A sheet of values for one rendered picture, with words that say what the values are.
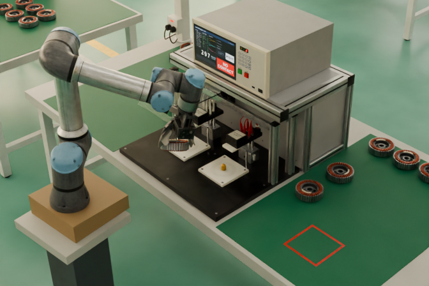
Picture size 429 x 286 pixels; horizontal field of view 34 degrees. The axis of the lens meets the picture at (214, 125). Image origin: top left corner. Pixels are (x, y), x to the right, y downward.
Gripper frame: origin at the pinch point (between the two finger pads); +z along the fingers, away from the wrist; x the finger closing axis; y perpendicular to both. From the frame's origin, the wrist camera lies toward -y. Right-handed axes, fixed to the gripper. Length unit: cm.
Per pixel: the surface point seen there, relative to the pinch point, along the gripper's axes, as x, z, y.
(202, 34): 15.8, -29.8, -35.6
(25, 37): -33, 51, -164
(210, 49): 18.8, -26.2, -30.1
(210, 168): 20.0, 15.1, -2.9
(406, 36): 269, 57, -205
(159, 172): 0.7, 21.7, -9.3
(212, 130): 27.3, 11.8, -24.6
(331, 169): 65, 2, 15
